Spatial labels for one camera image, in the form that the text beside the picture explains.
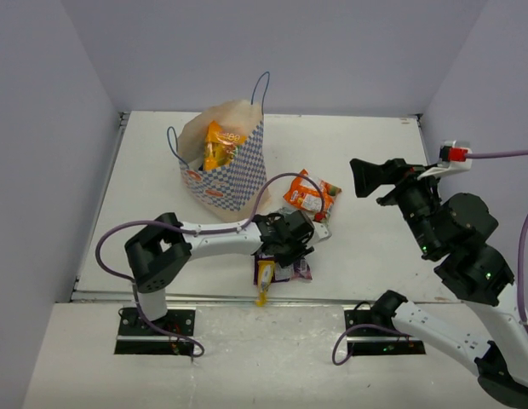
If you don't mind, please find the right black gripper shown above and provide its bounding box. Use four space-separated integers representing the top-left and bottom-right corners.
351 156 448 257

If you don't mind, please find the purple snack packet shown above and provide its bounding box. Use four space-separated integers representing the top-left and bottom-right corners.
253 255 313 285

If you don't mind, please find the small yellow snack packet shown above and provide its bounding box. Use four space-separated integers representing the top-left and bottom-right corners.
255 260 275 307

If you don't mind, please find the grey snack wrapper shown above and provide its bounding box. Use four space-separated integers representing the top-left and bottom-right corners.
277 207 300 217

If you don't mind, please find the orange fruit candy bag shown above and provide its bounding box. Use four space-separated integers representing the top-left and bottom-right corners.
283 169 341 223

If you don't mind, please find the blue checkered paper bag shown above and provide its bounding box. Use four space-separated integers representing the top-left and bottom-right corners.
166 72 270 222

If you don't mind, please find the yellow orange snack bag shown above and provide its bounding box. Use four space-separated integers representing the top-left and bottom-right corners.
203 121 247 171

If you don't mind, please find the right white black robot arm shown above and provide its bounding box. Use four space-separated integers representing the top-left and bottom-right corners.
350 158 528 408

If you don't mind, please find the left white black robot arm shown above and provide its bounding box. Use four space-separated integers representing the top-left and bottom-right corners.
124 210 330 335

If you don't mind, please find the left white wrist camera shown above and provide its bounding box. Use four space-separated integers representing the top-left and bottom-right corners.
309 212 331 245

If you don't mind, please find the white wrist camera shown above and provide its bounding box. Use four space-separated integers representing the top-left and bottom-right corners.
417 141 472 180
309 212 331 245

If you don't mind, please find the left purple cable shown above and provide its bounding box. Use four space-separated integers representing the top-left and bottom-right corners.
95 172 325 358

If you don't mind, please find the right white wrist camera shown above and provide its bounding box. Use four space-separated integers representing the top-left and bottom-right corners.
417 141 472 180

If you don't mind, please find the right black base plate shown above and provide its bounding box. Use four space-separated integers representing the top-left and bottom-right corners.
331 302 426 366

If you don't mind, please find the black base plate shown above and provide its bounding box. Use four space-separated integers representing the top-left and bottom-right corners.
114 307 202 358
331 302 426 366

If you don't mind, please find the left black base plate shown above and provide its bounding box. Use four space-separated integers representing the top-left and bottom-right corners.
114 307 202 358

